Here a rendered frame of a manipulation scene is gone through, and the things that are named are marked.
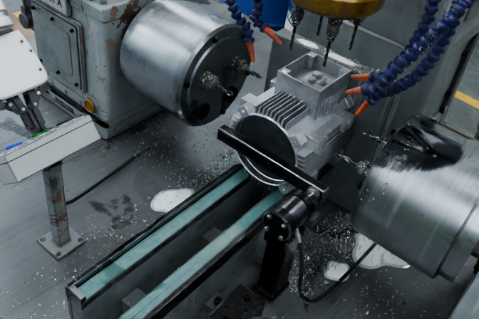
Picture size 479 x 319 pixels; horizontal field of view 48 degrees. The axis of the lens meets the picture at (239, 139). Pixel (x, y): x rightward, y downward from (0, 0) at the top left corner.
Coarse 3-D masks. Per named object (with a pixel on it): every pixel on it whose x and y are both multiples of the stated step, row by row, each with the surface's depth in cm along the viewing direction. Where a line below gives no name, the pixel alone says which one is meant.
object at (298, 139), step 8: (344, 96) 111; (248, 104) 103; (344, 104) 110; (352, 104) 110; (240, 112) 104; (248, 112) 103; (296, 136) 98; (304, 136) 99; (296, 144) 99; (288, 184) 106
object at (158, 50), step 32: (160, 0) 121; (128, 32) 118; (160, 32) 113; (192, 32) 111; (224, 32) 113; (128, 64) 117; (160, 64) 112; (192, 64) 109; (224, 64) 118; (160, 96) 115; (192, 96) 114; (224, 96) 124
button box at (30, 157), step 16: (64, 128) 93; (80, 128) 95; (32, 144) 89; (48, 144) 90; (64, 144) 92; (80, 144) 94; (0, 160) 87; (16, 160) 87; (32, 160) 88; (48, 160) 90; (0, 176) 90; (16, 176) 86
